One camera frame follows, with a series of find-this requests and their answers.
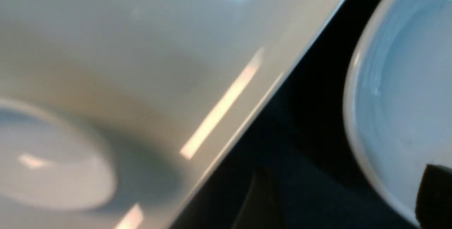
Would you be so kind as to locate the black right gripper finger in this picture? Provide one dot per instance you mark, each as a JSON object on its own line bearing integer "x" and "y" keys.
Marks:
{"x": 434, "y": 199}

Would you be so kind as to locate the white ceramic spoon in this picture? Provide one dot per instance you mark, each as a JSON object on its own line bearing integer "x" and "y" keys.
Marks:
{"x": 52, "y": 159}

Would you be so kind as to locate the white square rice plate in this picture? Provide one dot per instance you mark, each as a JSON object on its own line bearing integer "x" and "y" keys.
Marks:
{"x": 171, "y": 84}

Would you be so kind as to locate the white deep bowl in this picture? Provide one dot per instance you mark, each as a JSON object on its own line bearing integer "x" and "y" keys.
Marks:
{"x": 398, "y": 96}

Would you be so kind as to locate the black serving tray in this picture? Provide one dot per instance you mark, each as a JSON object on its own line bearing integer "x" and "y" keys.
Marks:
{"x": 293, "y": 168}

